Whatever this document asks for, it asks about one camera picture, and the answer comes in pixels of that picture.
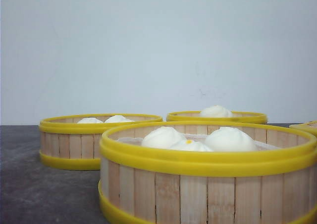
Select middle white bun yellow dot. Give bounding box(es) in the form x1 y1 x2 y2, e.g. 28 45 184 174
169 140 213 152

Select bamboo steamer basket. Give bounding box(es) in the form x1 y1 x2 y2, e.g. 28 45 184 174
39 113 162 170
98 121 317 224
166 111 267 124

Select left white bun front basket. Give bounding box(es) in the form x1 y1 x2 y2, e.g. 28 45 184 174
141 126 186 149

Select right white bun front basket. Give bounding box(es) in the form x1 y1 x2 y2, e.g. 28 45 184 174
204 127 258 152

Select white bun basket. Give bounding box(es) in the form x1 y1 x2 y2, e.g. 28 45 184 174
200 105 233 118
141 126 186 149
204 127 258 152
77 117 103 124
104 115 134 123

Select white bun rear basket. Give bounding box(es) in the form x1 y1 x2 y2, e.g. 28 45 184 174
200 105 233 118

